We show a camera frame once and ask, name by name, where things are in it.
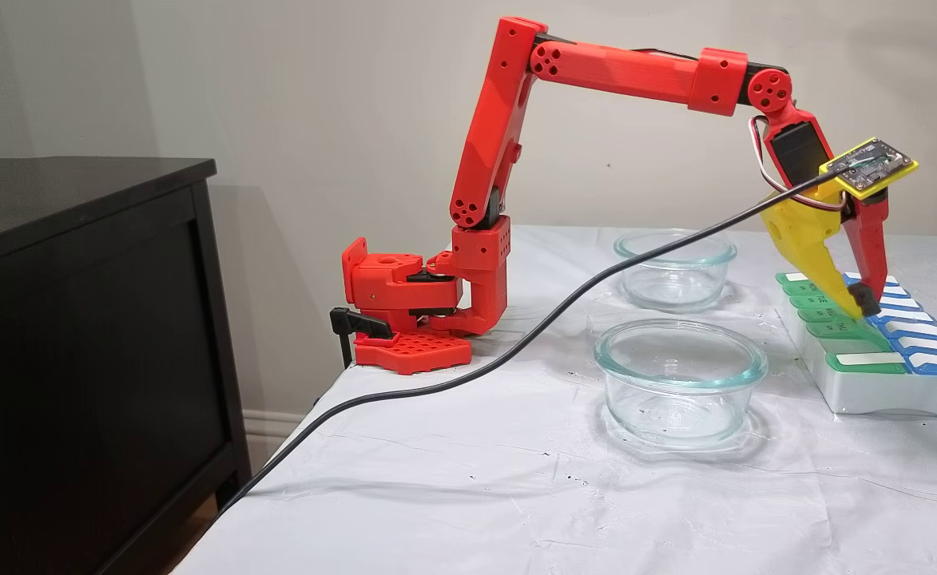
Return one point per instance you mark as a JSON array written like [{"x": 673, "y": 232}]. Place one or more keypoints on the weekly pill organizer box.
[{"x": 867, "y": 391}]

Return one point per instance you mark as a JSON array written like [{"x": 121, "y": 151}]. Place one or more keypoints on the small clear glass bowl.
[{"x": 676, "y": 295}]

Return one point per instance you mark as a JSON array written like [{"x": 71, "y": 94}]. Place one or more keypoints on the large clear glass bowl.
[{"x": 740, "y": 399}]

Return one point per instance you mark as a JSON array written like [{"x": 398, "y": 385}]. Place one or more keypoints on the white tablecloth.
[{"x": 476, "y": 495}]

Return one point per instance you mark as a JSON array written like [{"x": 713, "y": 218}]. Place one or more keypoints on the black table clamp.
[{"x": 356, "y": 322}]

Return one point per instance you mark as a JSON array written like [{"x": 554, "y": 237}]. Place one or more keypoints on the black wooden cabinet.
[{"x": 77, "y": 359}]

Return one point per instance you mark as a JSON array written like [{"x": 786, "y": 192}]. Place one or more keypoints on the camera board on yellow mount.
[{"x": 871, "y": 166}]

